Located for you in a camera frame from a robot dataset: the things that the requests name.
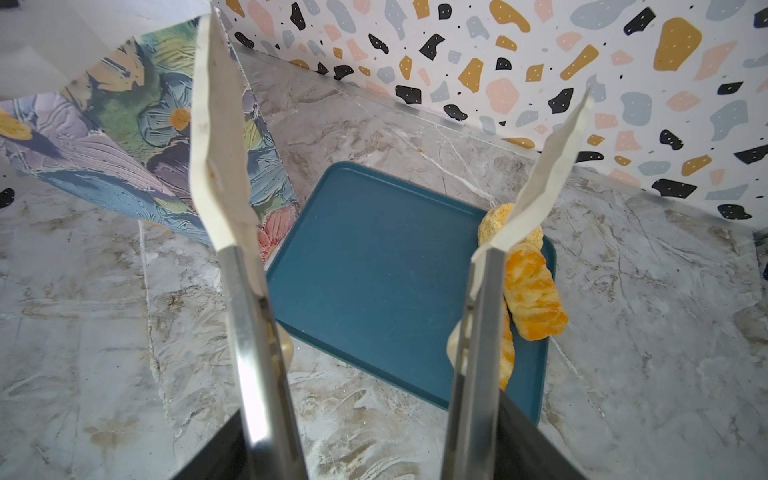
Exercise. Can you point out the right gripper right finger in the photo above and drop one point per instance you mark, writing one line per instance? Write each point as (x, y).
(523, 452)

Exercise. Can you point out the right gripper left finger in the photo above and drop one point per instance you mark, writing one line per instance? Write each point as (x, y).
(223, 457)

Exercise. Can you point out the white metal tongs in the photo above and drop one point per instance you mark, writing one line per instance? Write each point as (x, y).
(261, 349)

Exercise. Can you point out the striped croissant roll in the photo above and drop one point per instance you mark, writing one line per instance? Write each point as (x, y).
(507, 356)

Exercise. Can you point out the floral paper gift bag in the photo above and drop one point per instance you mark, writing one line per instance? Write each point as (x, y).
(119, 134)

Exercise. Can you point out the twisted cheese bread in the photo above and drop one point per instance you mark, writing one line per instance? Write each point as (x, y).
(531, 294)

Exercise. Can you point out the teal plastic tray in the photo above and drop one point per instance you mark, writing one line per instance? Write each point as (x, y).
(374, 273)

